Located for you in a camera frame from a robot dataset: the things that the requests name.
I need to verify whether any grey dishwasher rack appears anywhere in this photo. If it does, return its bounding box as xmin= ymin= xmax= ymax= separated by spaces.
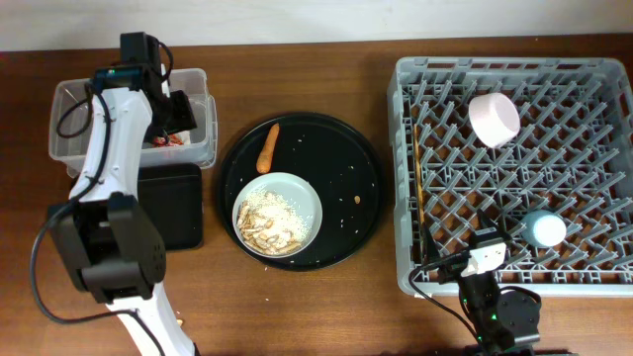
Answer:
xmin=387 ymin=57 xmax=632 ymax=298

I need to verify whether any white napkin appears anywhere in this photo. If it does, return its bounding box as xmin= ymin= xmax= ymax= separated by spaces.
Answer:
xmin=168 ymin=131 xmax=193 ymax=146

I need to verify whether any pink bowl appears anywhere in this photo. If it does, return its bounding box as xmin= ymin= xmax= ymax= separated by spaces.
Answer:
xmin=468 ymin=93 xmax=520 ymax=148

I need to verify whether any white plate with food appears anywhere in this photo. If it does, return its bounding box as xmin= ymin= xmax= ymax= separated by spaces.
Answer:
xmin=230 ymin=173 xmax=323 ymax=260

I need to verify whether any round black tray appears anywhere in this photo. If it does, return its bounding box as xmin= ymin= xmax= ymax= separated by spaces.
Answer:
xmin=216 ymin=112 xmax=386 ymax=272

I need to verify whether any blue plastic cup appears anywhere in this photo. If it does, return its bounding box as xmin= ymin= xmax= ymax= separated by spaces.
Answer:
xmin=520 ymin=210 xmax=567 ymax=248

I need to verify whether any clear plastic bin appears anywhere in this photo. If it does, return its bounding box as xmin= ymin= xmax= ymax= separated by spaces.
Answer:
xmin=48 ymin=68 xmax=218 ymax=177

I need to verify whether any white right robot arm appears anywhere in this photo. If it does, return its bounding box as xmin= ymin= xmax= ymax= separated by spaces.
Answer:
xmin=408 ymin=210 xmax=542 ymax=355

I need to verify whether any orange carrot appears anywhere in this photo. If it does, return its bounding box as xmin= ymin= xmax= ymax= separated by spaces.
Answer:
xmin=256 ymin=124 xmax=280 ymax=174

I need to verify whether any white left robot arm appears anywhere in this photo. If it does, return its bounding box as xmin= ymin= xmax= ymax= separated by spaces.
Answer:
xmin=29 ymin=64 xmax=199 ymax=355

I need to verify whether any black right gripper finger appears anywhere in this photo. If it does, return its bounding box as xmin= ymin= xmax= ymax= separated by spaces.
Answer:
xmin=423 ymin=224 xmax=440 ymax=265
xmin=475 ymin=209 xmax=499 ymax=235

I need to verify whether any red snack wrapper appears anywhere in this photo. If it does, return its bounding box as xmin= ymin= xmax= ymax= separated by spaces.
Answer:
xmin=151 ymin=133 xmax=187 ymax=147

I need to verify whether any black rectangular tray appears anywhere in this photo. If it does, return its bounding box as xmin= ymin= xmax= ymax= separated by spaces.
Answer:
xmin=68 ymin=162 xmax=205 ymax=252

